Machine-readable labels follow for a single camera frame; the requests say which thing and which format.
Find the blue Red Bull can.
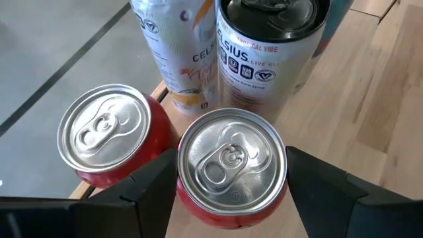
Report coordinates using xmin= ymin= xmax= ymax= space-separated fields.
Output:
xmin=312 ymin=0 xmax=354 ymax=59

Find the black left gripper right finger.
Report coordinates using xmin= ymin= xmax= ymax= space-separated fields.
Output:
xmin=286 ymin=146 xmax=423 ymax=238

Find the red soda can silver lid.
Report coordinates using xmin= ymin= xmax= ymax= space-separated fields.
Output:
xmin=176 ymin=108 xmax=288 ymax=230

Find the black wire rack tray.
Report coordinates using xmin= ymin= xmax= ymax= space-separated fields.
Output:
xmin=67 ymin=0 xmax=381 ymax=238

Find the red Coca-Cola Zero can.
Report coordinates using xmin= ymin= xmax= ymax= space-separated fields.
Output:
xmin=58 ymin=83 xmax=176 ymax=189

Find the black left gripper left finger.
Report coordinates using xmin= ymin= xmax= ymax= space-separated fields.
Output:
xmin=0 ymin=148 xmax=178 ymax=238

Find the white Celsius Tropical Vibe can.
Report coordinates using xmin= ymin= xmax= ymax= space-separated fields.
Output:
xmin=130 ymin=0 xmax=221 ymax=116
xmin=216 ymin=0 xmax=331 ymax=123

